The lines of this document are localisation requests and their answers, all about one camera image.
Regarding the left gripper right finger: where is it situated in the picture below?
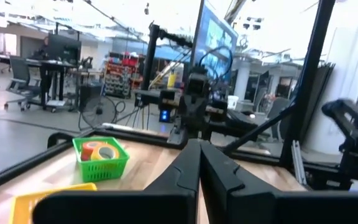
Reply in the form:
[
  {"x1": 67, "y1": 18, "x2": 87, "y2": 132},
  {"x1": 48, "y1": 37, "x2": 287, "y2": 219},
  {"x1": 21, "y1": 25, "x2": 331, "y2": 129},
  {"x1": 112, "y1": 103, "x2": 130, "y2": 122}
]
[{"x1": 200, "y1": 141, "x2": 279, "y2": 224}]

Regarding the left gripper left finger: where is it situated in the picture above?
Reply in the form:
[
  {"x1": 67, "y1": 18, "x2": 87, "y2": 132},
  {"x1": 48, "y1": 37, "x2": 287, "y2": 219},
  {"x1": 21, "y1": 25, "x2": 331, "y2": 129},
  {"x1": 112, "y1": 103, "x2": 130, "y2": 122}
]
[{"x1": 119, "y1": 139, "x2": 202, "y2": 224}]

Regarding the orange tape roll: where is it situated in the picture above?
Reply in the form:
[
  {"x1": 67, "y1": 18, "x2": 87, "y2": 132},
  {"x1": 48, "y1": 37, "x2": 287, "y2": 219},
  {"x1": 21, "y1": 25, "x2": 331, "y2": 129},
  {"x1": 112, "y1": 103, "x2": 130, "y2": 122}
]
[{"x1": 80, "y1": 141, "x2": 106, "y2": 162}]

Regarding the green plastic basket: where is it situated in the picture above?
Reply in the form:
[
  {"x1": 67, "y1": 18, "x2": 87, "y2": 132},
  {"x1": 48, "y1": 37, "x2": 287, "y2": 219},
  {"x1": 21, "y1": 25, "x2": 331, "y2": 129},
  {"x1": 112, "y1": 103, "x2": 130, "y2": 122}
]
[{"x1": 71, "y1": 136, "x2": 131, "y2": 184}]

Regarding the silver aluminium bar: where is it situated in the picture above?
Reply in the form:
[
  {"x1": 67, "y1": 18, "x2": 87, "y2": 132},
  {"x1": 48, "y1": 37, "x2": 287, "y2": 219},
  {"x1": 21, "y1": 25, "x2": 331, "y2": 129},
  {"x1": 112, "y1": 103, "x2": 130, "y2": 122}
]
[{"x1": 290, "y1": 139, "x2": 308, "y2": 187}]

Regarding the white cup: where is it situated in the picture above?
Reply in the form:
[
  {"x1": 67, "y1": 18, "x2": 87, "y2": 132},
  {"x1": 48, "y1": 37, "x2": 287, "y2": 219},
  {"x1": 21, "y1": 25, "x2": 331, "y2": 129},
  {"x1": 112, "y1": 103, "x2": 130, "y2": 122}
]
[{"x1": 227, "y1": 95, "x2": 240, "y2": 110}]

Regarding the yellow bottle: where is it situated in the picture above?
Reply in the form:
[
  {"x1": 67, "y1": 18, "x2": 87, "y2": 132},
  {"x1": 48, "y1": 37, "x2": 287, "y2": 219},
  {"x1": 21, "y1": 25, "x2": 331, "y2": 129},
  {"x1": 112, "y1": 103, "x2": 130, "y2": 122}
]
[{"x1": 167, "y1": 70, "x2": 178, "y2": 90}]

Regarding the black floor fan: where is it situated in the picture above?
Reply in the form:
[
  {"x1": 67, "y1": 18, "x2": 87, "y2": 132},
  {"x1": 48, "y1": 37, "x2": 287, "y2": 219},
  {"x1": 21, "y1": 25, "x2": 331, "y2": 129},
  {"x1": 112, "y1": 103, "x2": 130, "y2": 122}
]
[{"x1": 80, "y1": 95, "x2": 118, "y2": 129}]

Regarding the red parts shelf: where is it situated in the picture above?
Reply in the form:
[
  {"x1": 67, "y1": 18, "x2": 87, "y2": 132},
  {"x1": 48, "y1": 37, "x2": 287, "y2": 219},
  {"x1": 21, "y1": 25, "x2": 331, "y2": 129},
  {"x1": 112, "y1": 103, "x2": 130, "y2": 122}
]
[{"x1": 103, "y1": 52, "x2": 144, "y2": 100}]

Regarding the blue-screen monitor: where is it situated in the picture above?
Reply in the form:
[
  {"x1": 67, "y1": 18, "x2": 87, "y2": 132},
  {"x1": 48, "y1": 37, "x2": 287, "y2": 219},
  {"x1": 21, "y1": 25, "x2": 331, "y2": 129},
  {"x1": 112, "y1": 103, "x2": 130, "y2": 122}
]
[{"x1": 191, "y1": 0, "x2": 239, "y2": 91}]

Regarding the yellow plastic basket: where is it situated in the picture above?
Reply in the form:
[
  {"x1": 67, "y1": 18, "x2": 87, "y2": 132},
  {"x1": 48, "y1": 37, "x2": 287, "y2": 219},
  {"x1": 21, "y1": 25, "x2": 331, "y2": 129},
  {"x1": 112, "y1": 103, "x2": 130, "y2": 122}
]
[{"x1": 9, "y1": 182, "x2": 98, "y2": 224}]

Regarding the black desk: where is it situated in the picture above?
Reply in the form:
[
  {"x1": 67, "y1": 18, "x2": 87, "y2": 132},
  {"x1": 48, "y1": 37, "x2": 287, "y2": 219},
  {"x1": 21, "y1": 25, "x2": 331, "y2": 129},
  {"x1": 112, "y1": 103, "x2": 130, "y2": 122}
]
[{"x1": 25, "y1": 58, "x2": 80, "y2": 112}]

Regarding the black desk monitor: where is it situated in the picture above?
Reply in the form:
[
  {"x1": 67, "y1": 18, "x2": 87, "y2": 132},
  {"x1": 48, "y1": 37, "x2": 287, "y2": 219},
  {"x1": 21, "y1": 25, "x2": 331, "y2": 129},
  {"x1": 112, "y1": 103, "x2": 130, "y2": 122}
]
[{"x1": 47, "y1": 33, "x2": 83, "y2": 66}]

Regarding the grey office chair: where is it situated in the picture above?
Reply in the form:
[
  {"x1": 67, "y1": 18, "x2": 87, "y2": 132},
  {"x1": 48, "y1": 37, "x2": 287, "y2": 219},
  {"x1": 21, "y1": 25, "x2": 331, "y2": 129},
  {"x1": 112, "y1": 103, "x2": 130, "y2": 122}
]
[{"x1": 4, "y1": 55, "x2": 42, "y2": 112}]

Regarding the black monitor mount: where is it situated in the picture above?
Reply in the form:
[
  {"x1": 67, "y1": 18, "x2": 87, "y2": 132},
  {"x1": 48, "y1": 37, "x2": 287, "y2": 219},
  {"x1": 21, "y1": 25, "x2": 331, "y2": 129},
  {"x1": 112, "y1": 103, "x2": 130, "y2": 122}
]
[{"x1": 140, "y1": 23, "x2": 195, "y2": 91}]

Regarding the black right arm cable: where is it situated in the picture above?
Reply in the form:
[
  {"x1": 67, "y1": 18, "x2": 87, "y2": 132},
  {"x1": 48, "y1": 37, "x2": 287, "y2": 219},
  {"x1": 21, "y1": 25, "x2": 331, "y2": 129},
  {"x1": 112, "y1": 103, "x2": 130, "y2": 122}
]
[{"x1": 198, "y1": 45, "x2": 234, "y2": 80}]

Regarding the black aluminium frame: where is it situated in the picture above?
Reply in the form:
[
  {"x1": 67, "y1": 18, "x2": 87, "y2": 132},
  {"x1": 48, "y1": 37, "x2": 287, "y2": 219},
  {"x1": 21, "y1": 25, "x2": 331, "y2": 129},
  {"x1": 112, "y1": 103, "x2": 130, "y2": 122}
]
[{"x1": 0, "y1": 0, "x2": 358, "y2": 197}]

